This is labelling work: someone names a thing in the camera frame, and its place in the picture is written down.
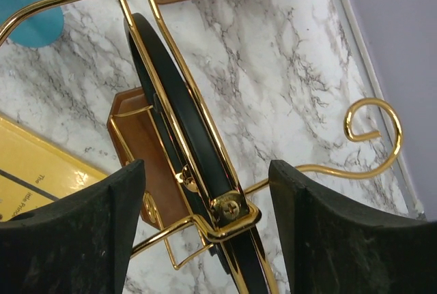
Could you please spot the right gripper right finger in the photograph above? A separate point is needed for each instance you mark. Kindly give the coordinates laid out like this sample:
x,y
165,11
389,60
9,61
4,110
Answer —
x,y
333,244

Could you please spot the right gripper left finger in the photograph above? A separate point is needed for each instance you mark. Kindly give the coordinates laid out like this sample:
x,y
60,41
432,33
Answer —
x,y
79,244

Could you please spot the yellow book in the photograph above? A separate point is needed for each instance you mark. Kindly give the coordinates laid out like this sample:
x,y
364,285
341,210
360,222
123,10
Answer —
x,y
34,172

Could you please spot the gold wire wine glass rack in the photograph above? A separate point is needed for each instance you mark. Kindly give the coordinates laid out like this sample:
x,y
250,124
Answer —
x,y
229,222

